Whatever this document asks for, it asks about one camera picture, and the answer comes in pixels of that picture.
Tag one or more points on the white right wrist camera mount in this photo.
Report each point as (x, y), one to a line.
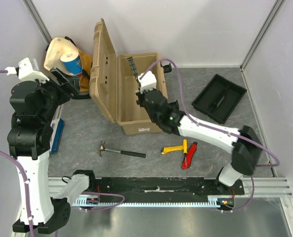
(147, 82)

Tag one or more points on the tan plastic tool box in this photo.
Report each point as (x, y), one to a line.
(113, 86)

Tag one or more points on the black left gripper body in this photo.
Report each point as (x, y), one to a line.
(55, 94)

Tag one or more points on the yellow box cutter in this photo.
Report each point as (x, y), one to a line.
(166, 150)

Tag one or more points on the black handled claw hammer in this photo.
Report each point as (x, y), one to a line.
(127, 153)

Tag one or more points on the blue packaged tool card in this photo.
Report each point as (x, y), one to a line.
(57, 126)

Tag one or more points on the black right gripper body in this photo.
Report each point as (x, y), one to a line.
(141, 96)

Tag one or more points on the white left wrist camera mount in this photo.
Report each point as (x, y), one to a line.
(27, 70)

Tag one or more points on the black tool box tray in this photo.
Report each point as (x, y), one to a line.
(219, 99)

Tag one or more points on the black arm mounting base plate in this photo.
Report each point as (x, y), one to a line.
(135, 185)

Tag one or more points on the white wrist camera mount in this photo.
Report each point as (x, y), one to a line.
(147, 82)
(27, 70)

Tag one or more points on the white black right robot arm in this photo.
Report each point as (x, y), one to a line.
(242, 144)

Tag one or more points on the red box cutter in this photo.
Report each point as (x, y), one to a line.
(188, 159)

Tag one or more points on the blue paper towel roll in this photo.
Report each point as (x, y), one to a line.
(72, 62)

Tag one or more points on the grey slotted cable duct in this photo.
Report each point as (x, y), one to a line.
(151, 200)

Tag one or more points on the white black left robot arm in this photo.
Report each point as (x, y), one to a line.
(35, 103)

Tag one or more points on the black rubber mallet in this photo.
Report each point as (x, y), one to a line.
(134, 70)

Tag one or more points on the yellow handled screwdriver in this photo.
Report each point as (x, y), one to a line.
(185, 148)

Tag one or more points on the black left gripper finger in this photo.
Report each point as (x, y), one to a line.
(75, 82)
(64, 80)

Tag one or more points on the tan leather tool bag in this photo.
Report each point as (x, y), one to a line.
(55, 49)

